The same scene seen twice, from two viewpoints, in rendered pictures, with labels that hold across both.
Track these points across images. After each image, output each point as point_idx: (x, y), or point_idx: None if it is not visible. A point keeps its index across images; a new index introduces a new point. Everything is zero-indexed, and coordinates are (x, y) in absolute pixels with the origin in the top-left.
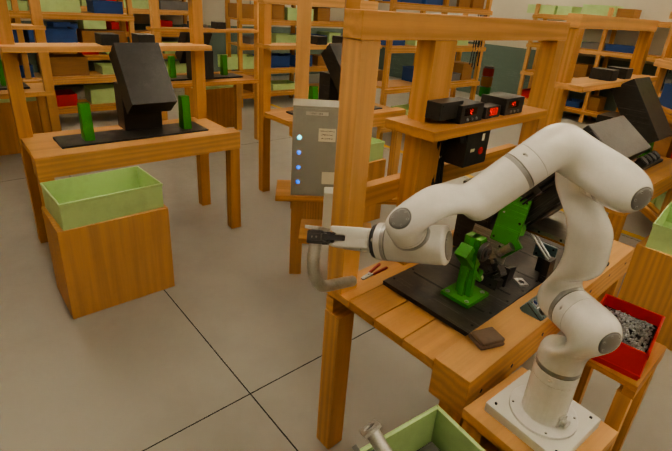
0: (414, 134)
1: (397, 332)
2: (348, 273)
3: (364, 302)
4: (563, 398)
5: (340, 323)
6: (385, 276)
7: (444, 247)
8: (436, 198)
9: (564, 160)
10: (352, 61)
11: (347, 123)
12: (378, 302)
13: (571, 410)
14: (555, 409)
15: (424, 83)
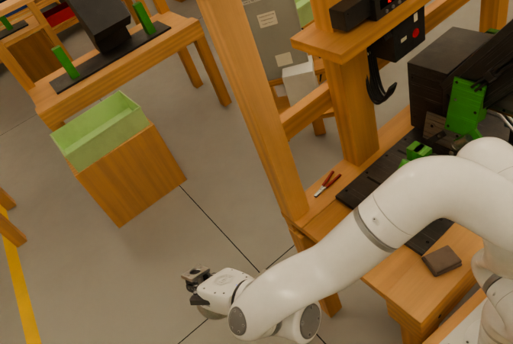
0: (322, 56)
1: None
2: (295, 204)
3: (317, 227)
4: None
5: (304, 240)
6: (339, 187)
7: (300, 333)
8: (269, 300)
9: (433, 218)
10: (211, 20)
11: (235, 82)
12: (330, 225)
13: None
14: None
15: None
